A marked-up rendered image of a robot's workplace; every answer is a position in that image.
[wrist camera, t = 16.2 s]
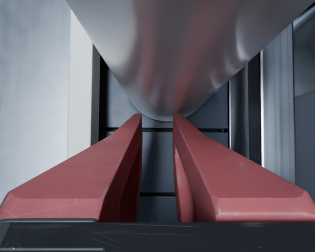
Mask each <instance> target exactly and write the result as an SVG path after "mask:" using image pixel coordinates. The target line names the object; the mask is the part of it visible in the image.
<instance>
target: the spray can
mask: <svg viewBox="0 0 315 252"><path fill-rule="evenodd" d="M65 1H66V2H67V4H68V5H69V7H70V8H71V10H72V11H73V13H74V15H75V16H76V18H77V19H78V21H79V22H80V24H81V25H82V27H83V29H84V30H85V32H86V33H87V35H88V36H89V38H90V39H91V41H92V42H93V44H94V46H95V47H96V49H97V50H98V52H99V53H100V55H101V56H102V58H103V60H104V61H105V63H106V64H107V66H108V67H109V69H110V70H111V72H112V73H113V75H114V77H115V78H116V80H117V81H118V83H119V84H120V86H121V87H122V89H123V91H124V92H125V94H126V95H127V97H128V99H129V101H130V103H131V104H132V105H133V107H134V108H135V109H136V110H137V111H138V112H139V113H140V114H142V115H143V116H145V117H147V118H149V119H151V120H154V121H157V122H164V123H170V122H173V115H174V113H180V114H182V115H183V116H184V117H185V118H187V117H189V116H191V115H192V114H194V113H195V112H196V111H197V110H198V109H199V108H200V107H201V106H202V105H203V104H204V103H205V102H206V101H207V100H208V99H209V98H210V97H211V96H212V95H214V94H215V93H216V92H217V91H218V90H219V89H220V88H221V87H222V86H223V85H224V84H225V83H227V82H228V81H229V80H230V79H231V78H232V77H233V76H234V75H235V74H236V73H237V72H239V71H240V70H241V69H242V68H243V67H244V66H245V65H246V64H247V63H248V62H249V61H251V60H252V59H253V58H254V57H255V56H256V55H257V54H258V53H259V52H260V51H261V50H262V49H264V48H265V47H266V46H267V45H268V44H269V43H270V42H271V41H272V40H273V39H274V38H276V37H277V36H278V35H279V34H280V33H281V32H282V31H283V30H284V29H285V28H286V27H288V26H289V25H290V24H291V23H292V22H293V21H294V20H295V19H296V18H297V17H298V16H299V15H301V14H302V13H303V12H304V11H305V10H306V9H307V8H308V7H309V6H310V5H311V4H313V3H314V2H315V0H65Z"/></svg>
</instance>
